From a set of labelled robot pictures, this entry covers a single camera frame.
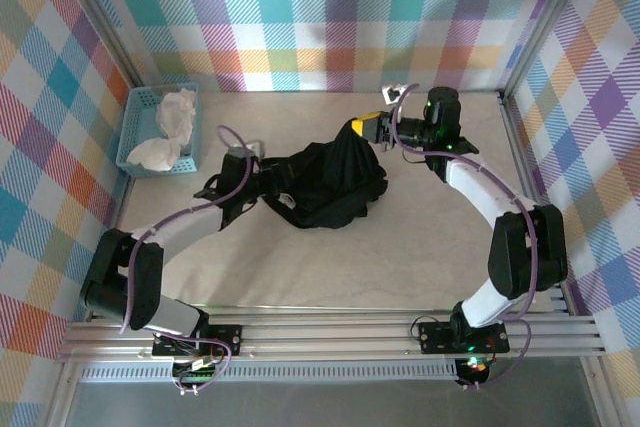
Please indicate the aluminium frame post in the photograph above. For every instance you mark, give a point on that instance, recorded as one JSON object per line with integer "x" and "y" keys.
{"x": 545, "y": 12}
{"x": 100, "y": 22}

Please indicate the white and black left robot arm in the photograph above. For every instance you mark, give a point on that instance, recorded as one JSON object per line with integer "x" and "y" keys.
{"x": 190, "y": 227}

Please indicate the white crumpled cloth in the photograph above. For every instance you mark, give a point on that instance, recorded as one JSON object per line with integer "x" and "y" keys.
{"x": 172, "y": 117}

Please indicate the black floral print t-shirt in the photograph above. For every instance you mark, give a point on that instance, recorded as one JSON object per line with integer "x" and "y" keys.
{"x": 340, "y": 182}

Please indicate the blue plastic basket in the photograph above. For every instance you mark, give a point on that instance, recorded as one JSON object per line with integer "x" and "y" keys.
{"x": 131, "y": 122}

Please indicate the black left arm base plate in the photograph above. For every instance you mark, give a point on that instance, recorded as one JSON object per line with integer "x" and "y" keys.
{"x": 225, "y": 334}

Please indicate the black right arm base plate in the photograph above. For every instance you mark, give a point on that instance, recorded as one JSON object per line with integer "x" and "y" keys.
{"x": 435, "y": 337}

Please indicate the aluminium mounting rail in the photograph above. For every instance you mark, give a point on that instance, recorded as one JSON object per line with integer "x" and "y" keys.
{"x": 325, "y": 332}

